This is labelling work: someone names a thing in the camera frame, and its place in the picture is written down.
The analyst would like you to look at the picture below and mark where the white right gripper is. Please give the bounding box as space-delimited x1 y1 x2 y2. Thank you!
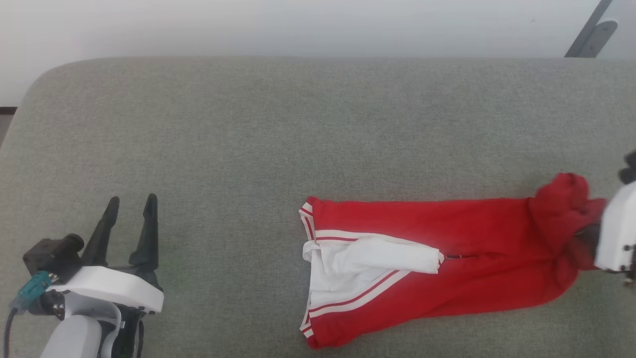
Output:
594 181 636 273

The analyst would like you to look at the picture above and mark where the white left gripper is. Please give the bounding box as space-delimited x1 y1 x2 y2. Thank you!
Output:
46 193 165 314

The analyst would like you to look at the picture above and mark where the red white-striped garment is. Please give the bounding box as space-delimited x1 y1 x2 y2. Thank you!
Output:
298 172 610 350

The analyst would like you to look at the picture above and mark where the teal plug with cable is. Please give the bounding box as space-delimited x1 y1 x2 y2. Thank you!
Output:
2 270 54 358

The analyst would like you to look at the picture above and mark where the grey metal bracket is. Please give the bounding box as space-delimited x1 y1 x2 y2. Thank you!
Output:
564 0 619 58

